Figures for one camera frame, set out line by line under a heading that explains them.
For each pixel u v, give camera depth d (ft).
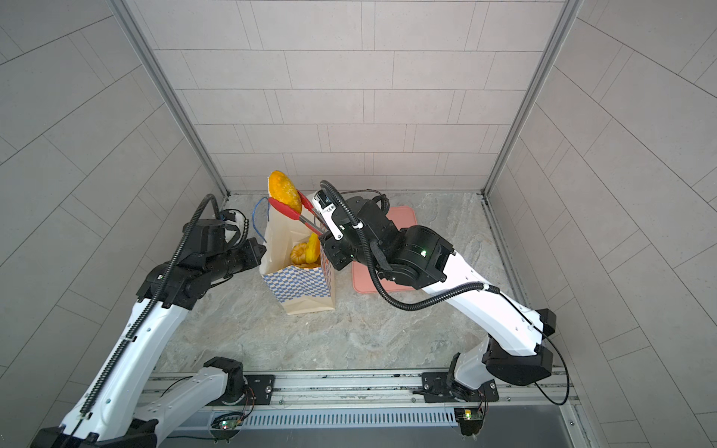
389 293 1.31
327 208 1.52
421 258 1.19
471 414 2.26
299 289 2.45
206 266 1.60
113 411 1.18
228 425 2.10
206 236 1.65
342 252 1.60
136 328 1.32
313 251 2.85
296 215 1.92
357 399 2.32
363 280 2.99
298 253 3.07
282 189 1.93
